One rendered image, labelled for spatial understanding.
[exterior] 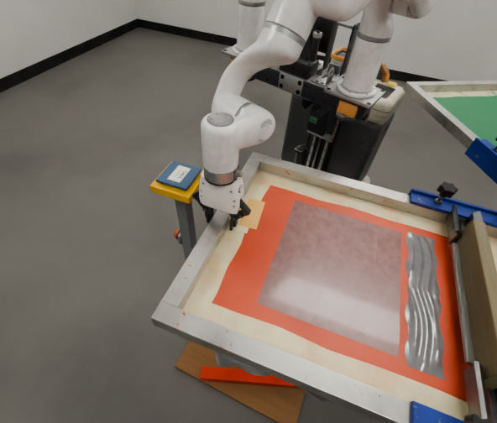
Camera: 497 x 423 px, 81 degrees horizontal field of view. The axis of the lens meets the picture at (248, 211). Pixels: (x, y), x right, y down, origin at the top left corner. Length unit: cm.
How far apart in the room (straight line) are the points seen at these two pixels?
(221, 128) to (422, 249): 60
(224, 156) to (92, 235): 165
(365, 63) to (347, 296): 66
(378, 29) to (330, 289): 70
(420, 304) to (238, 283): 41
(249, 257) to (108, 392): 112
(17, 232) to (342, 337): 209
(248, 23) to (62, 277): 162
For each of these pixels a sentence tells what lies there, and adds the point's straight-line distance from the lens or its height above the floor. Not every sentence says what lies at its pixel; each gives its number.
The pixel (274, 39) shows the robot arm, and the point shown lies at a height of 138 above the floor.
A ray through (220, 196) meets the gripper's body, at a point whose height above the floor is 109.
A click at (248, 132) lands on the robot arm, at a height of 125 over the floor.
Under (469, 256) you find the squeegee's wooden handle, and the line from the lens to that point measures 84.
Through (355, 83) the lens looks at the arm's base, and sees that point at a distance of 103.
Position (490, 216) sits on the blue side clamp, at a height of 100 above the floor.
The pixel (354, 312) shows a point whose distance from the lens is 71.
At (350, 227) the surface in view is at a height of 96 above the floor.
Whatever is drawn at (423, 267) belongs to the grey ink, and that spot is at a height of 96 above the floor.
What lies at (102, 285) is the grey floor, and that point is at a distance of 190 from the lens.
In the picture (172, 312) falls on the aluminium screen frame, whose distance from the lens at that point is 63.
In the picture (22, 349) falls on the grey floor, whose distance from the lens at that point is 191.
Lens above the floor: 156
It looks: 48 degrees down
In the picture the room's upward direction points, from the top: 5 degrees clockwise
